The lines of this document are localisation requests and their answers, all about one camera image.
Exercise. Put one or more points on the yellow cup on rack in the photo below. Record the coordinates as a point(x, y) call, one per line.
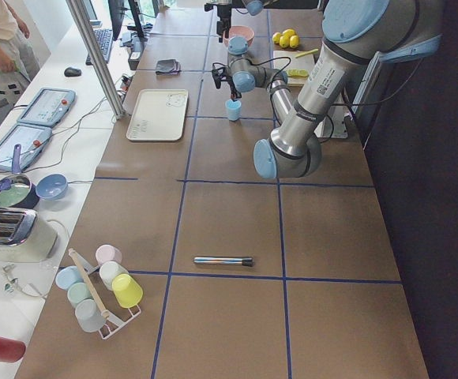
point(127, 290)

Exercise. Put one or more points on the green cup on rack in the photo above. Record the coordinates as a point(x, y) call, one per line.
point(77, 293)

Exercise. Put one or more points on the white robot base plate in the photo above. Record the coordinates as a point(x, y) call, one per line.
point(333, 125)

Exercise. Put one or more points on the cream bear serving tray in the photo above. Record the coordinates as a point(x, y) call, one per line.
point(158, 115)

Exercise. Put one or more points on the black keyboard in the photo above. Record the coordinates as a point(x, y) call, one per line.
point(104, 37)

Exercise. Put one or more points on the teach pendant near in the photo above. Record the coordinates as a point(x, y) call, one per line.
point(32, 139)

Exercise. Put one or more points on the whole yellow lemon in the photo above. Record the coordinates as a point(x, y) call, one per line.
point(288, 33)

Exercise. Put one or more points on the wooden cutting board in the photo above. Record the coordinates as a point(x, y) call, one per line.
point(286, 60)

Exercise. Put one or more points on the black computer monitor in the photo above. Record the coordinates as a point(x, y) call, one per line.
point(136, 32)

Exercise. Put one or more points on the grey cup on rack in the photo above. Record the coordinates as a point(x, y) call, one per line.
point(88, 316)

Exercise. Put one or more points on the white toaster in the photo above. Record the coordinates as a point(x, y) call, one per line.
point(25, 237)

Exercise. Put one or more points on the teach pendant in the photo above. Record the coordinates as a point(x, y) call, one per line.
point(48, 107)
point(32, 139)

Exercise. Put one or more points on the yellow plastic knife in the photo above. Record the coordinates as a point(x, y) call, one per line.
point(305, 53)

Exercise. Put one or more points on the light blue plastic cup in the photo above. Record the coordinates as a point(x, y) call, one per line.
point(233, 110)

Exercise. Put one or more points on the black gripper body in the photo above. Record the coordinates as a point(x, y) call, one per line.
point(234, 88)
point(224, 12)

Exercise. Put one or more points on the blue cup on rack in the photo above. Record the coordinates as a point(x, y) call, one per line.
point(67, 277)

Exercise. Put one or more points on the white wire cup rack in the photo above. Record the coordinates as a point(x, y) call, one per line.
point(114, 322)

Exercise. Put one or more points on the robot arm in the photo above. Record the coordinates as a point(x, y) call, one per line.
point(254, 7)
point(354, 31)

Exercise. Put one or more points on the blue bowl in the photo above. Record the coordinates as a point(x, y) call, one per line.
point(52, 187)

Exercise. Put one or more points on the steel muddler black handle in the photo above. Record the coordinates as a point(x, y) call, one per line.
point(243, 261)

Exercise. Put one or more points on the blue saucepan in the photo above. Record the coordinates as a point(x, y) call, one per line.
point(17, 190)

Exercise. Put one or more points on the teach pendant far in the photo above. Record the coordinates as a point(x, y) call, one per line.
point(48, 107)

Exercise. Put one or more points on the folded grey cloth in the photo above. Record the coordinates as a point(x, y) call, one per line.
point(168, 67)

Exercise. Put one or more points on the black computer mouse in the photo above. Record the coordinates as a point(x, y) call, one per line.
point(72, 72)

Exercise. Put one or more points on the pink bowl of ice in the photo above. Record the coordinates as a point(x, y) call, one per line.
point(240, 30)

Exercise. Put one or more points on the standing person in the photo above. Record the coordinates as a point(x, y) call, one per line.
point(18, 62)

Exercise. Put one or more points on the aluminium frame post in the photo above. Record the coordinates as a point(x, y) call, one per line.
point(82, 22)

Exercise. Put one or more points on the white cup on rack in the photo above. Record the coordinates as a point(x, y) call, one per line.
point(110, 270)

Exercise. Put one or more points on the pink cup on rack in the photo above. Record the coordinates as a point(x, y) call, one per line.
point(106, 252)

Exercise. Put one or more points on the lemon slice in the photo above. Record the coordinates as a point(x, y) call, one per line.
point(293, 73)
point(303, 73)

